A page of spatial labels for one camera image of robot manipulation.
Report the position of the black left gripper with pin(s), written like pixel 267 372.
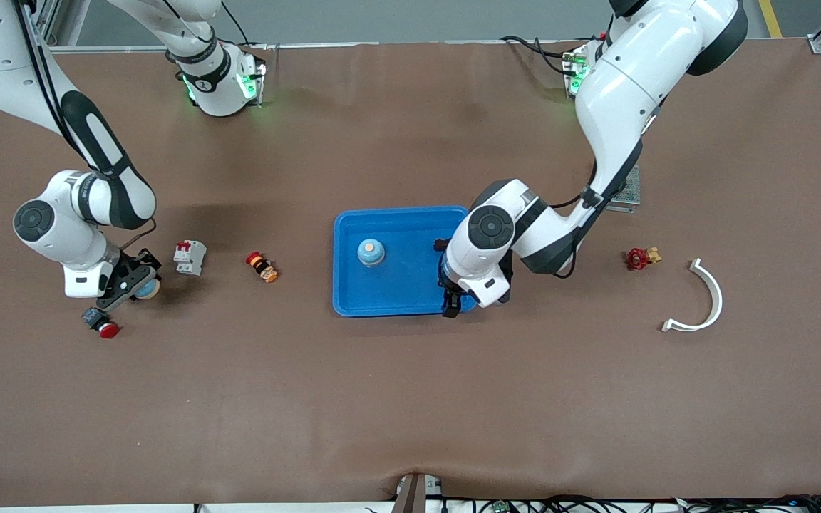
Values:
pixel 444 278

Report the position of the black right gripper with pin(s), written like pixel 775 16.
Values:
pixel 127 263

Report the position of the blue call bell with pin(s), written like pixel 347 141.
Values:
pixel 371 253
pixel 148 291

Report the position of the dark brown electrolytic capacitor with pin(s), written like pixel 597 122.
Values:
pixel 442 246

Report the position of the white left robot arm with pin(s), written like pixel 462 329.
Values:
pixel 624 92

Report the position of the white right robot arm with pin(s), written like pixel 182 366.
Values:
pixel 90 206

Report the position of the blue plastic tray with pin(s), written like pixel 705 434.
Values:
pixel 382 292

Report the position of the white red circuit breaker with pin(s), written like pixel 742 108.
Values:
pixel 189 258

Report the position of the red mushroom button blue body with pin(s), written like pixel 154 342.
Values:
pixel 100 322

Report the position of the brown table mat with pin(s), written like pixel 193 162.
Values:
pixel 410 399

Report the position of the red button orange body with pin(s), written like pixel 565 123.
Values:
pixel 262 268

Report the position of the brass valve red handwheel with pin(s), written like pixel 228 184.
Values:
pixel 638 258

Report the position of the metal mesh power supply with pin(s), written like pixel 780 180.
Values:
pixel 631 192

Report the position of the small green connector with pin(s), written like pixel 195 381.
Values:
pixel 499 506

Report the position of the white curved plastic bracket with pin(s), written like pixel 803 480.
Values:
pixel 720 298

